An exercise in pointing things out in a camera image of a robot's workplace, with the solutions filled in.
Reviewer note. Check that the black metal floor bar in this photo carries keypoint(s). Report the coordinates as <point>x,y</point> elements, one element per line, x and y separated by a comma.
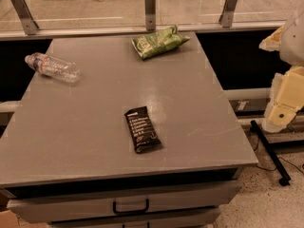
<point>285,178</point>

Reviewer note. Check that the middle metal bracket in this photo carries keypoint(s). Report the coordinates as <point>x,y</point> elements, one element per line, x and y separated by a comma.
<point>150,14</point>

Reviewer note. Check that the grey drawer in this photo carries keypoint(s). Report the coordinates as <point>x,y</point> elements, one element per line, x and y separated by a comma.
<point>173,219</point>
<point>99,205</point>

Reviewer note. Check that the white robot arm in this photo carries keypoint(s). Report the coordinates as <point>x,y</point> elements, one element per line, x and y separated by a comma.
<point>292,39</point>

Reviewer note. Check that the metal bracket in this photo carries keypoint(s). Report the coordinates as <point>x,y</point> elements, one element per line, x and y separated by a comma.
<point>150,14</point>
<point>227,15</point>
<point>29,25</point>

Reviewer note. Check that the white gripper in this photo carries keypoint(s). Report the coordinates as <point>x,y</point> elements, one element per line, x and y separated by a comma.
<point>294,42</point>

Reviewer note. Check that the black drawer handle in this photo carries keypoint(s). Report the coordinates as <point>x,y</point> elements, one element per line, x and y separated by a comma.
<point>130,208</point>

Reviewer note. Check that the green jalapeno chip bag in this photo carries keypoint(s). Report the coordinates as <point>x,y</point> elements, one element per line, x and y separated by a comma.
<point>158,42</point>

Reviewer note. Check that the left metal bracket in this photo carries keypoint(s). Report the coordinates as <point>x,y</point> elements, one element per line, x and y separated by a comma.
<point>29,25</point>

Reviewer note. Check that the grey top drawer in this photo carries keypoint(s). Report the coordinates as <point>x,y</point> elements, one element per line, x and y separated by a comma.
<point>99,205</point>

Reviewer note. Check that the cardboard box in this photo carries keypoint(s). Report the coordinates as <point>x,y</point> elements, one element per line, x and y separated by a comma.
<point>9,220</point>

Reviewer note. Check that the clear plastic water bottle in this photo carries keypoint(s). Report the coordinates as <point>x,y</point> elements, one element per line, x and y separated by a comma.
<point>58,69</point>

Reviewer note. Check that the right metal bracket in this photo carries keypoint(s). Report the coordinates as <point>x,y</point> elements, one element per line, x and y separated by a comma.
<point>227,15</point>

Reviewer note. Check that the grey lower drawer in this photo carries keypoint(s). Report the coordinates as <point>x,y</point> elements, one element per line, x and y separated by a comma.
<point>173,219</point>

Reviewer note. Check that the black rxbar chocolate bar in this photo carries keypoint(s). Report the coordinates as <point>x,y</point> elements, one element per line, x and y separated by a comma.
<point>142,131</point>

